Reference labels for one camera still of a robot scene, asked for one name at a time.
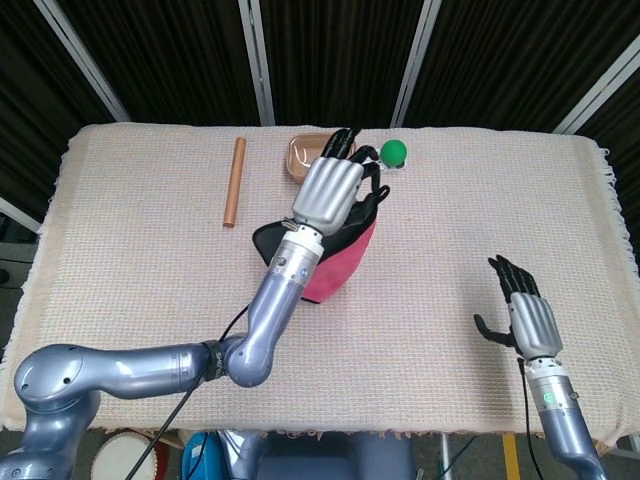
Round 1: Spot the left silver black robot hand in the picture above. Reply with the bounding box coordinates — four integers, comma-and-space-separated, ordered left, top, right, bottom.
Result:
291, 127, 391, 236

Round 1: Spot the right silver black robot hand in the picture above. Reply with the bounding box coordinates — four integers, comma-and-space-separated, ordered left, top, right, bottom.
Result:
473, 254, 564, 361

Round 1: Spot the pink cloth black trim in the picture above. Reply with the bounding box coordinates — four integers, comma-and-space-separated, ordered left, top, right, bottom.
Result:
251, 189, 379, 305

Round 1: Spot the cream waffle-weave table cloth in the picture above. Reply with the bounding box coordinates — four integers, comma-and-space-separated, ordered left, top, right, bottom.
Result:
0, 122, 634, 449

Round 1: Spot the beige plastic container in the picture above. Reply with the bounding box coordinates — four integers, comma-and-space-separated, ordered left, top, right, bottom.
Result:
285, 133, 334, 184

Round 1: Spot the green ball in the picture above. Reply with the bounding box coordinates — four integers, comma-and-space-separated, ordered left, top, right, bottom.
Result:
380, 138, 410, 168

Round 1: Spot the wooden rolling pin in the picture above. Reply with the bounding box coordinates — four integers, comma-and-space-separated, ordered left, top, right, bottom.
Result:
222, 137, 248, 230

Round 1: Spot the blue-grey robot torso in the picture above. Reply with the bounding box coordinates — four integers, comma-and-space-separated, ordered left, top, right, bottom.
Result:
219, 429, 416, 480

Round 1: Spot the blue plastic object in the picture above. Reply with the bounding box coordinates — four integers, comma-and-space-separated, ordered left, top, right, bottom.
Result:
180, 430, 224, 480

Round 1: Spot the white round drum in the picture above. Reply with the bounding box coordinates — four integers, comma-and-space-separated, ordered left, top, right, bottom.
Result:
90, 430, 169, 480

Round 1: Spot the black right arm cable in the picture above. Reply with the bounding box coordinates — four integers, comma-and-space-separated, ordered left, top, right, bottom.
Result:
517, 357, 546, 480

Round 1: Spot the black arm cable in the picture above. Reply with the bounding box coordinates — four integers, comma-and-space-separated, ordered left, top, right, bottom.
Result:
127, 299, 251, 480
517, 357, 546, 480

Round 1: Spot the green cable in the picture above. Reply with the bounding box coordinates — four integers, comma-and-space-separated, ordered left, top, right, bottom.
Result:
447, 434, 477, 479

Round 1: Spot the white partition frame post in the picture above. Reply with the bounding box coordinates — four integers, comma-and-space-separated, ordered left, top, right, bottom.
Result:
552, 32, 640, 135
237, 0, 277, 126
0, 196, 41, 235
32, 0, 132, 123
389, 0, 444, 128

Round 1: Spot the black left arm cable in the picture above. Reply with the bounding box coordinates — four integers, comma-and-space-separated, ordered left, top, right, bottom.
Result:
127, 299, 251, 480

